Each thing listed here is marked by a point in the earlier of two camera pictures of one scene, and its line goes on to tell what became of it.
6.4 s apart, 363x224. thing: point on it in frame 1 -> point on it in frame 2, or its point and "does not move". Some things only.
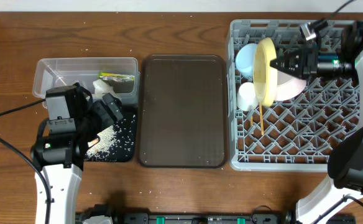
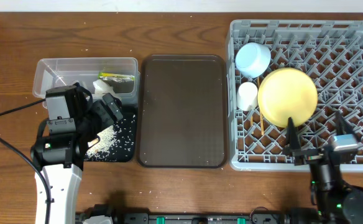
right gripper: [309, 58] -> [293, 144]
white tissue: [101, 87] does not move
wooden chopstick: [262, 126] does not move
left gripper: [114, 107] does not move
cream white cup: [247, 99] does not move
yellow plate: [265, 71] -> [287, 93]
